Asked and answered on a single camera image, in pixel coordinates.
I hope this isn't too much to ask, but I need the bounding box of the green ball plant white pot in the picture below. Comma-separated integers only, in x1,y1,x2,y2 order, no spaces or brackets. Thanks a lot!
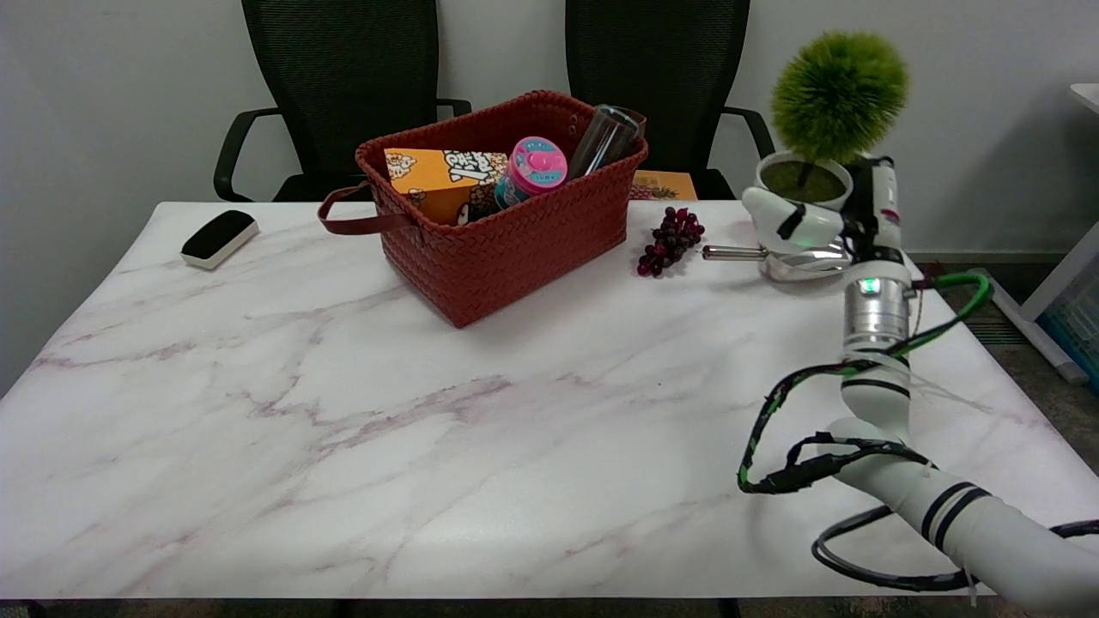
756,31,911,214

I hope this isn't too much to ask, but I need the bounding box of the black white board eraser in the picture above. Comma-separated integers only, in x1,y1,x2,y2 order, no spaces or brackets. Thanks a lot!
180,209,260,270

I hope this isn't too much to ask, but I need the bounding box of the silver metal scoop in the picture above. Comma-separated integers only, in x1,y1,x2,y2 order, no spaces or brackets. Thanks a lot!
702,242,853,283

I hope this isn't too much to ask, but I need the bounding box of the pink lidded jar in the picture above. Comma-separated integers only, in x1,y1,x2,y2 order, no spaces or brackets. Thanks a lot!
495,136,569,209

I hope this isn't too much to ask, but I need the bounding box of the white desk frame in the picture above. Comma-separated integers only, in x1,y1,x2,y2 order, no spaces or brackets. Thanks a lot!
976,83,1099,385

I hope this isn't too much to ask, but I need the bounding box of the thin black cable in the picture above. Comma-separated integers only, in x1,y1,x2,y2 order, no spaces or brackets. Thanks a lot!
811,505,1099,594

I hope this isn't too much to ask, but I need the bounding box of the orange popcorn box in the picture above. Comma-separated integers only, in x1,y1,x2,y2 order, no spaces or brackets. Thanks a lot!
384,148,509,226

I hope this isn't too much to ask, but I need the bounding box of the red woven basket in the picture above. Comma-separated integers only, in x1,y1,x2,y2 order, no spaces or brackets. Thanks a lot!
318,90,649,329

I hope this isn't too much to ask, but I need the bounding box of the black mesh office chair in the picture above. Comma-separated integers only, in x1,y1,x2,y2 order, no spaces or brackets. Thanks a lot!
213,0,473,203
565,0,783,201

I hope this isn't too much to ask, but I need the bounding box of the clear glass tube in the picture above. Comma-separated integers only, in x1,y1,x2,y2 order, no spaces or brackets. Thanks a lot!
567,105,641,181

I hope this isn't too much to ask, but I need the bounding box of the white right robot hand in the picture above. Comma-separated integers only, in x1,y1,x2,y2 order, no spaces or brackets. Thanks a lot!
741,156,904,269

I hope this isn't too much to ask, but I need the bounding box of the flat orange pineapple box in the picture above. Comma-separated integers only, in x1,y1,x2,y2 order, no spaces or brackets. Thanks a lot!
629,170,699,202

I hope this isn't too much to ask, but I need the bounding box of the blue storage bin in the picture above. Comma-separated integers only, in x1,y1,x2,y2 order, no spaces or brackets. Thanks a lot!
1039,275,1099,391

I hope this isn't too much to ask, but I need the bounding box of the dark purple grape bunch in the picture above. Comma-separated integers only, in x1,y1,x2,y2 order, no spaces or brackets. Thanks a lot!
637,206,706,278

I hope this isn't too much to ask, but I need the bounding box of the green cable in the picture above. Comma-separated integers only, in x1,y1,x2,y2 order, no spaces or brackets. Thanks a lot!
893,272,994,359

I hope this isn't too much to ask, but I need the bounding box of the black wrapped cable bundle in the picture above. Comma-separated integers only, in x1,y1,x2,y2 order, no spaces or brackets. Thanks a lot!
737,360,935,496

